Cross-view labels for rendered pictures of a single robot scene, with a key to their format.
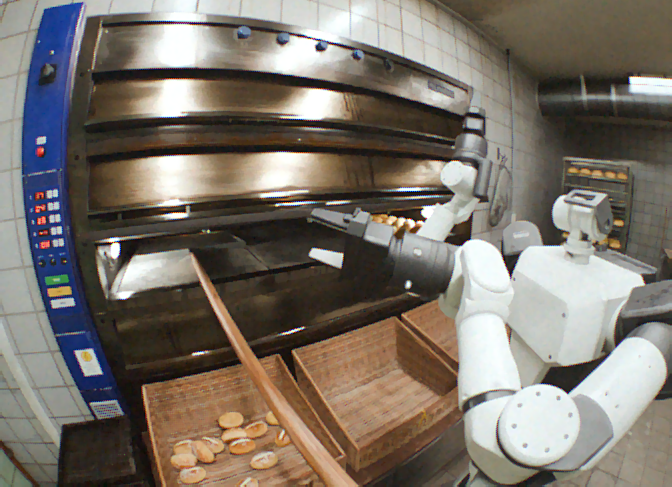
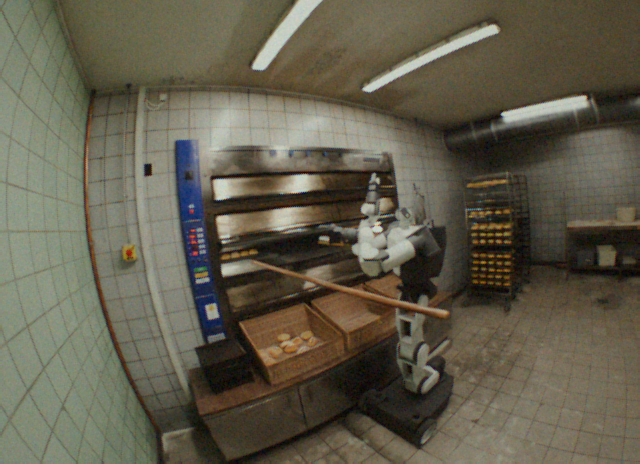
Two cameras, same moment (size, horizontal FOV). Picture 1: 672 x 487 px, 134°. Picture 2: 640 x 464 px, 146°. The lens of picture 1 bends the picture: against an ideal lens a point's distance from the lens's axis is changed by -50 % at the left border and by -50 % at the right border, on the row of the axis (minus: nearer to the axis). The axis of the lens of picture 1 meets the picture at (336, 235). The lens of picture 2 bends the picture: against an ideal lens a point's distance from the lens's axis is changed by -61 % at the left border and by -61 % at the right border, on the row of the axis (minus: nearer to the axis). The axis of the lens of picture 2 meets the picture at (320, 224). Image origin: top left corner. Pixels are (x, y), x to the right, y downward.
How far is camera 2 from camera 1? 97 cm
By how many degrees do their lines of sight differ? 9
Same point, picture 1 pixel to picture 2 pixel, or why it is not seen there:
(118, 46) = (219, 162)
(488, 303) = (365, 239)
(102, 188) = (222, 227)
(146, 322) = (241, 289)
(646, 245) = (554, 222)
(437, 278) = (354, 237)
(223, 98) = (270, 186)
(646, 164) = (542, 163)
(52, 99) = (194, 187)
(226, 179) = (276, 221)
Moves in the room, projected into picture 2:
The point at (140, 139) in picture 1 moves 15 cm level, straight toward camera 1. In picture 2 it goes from (237, 205) to (245, 203)
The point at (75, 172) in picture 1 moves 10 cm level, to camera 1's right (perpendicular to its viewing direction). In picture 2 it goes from (208, 220) to (222, 218)
